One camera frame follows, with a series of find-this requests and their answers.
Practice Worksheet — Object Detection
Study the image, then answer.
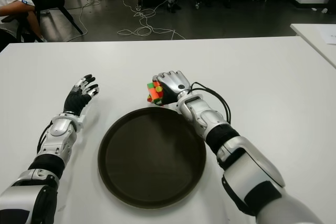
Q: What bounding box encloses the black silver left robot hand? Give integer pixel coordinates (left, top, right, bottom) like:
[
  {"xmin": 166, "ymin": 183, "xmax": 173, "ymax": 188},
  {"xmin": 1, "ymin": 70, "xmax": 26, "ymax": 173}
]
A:
[{"xmin": 62, "ymin": 74, "xmax": 100, "ymax": 116}]

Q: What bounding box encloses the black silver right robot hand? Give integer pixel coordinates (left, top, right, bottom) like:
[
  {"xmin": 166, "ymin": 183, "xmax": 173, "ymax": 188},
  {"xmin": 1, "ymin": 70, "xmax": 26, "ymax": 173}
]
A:
[{"xmin": 152, "ymin": 71, "xmax": 192, "ymax": 106}]

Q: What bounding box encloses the multicoloured Rubik's cube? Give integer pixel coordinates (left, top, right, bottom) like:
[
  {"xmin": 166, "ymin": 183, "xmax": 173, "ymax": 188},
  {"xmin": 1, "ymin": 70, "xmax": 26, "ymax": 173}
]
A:
[{"xmin": 146, "ymin": 81, "xmax": 164, "ymax": 106}]

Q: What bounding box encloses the dark brown round plate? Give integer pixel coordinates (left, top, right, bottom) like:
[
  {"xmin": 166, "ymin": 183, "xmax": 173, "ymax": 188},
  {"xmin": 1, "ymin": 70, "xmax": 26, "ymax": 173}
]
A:
[{"xmin": 98, "ymin": 108, "xmax": 207, "ymax": 208}]

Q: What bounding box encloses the white side table corner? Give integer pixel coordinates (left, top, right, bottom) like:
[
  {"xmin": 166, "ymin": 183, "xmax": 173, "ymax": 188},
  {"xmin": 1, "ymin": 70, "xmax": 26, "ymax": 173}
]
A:
[{"xmin": 289, "ymin": 23, "xmax": 336, "ymax": 69}]

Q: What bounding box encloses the white paper sheet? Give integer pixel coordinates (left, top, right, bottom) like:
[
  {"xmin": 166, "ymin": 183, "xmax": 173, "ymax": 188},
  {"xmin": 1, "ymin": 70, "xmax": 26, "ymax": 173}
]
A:
[{"xmin": 316, "ymin": 26, "xmax": 336, "ymax": 45}]

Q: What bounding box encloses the white cable on floor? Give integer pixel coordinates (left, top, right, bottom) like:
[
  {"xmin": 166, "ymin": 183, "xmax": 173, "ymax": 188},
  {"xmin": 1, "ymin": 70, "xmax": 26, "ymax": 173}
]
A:
[{"xmin": 80, "ymin": 0, "xmax": 186, "ymax": 40}]

